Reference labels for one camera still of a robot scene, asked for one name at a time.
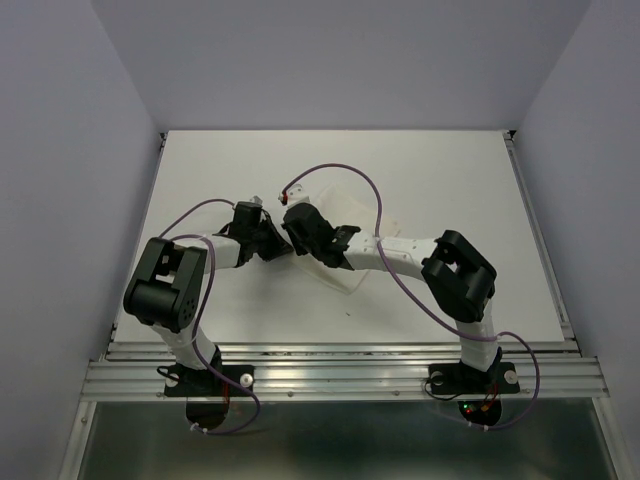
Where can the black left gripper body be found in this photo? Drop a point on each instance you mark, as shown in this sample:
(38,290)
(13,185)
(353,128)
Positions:
(254,239)

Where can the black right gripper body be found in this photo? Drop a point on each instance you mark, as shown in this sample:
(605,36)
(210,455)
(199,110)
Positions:
(301,247)

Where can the white cloth napkin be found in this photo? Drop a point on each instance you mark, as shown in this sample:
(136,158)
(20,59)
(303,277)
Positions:
(338,207)

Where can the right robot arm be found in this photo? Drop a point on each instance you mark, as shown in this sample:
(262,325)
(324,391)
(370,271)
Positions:
(460,279)

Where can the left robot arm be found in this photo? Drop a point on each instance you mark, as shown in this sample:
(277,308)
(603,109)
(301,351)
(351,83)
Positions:
(171,283)

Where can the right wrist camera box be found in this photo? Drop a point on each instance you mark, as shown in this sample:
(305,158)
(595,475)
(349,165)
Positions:
(293,195)

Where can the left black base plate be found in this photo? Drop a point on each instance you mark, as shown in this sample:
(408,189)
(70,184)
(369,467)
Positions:
(183,382)

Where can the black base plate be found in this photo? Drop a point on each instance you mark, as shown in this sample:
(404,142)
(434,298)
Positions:
(183,382)
(459,379)

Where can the aluminium front rail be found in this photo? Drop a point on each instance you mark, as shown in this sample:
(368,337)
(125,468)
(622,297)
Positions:
(335,372)

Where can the aluminium rail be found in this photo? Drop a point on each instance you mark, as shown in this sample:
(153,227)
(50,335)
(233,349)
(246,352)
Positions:
(335,372)
(559,304)

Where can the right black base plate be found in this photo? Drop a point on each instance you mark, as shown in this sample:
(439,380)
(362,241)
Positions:
(459,379)

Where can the aluminium right side rail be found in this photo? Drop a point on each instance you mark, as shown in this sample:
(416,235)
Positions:
(559,304)

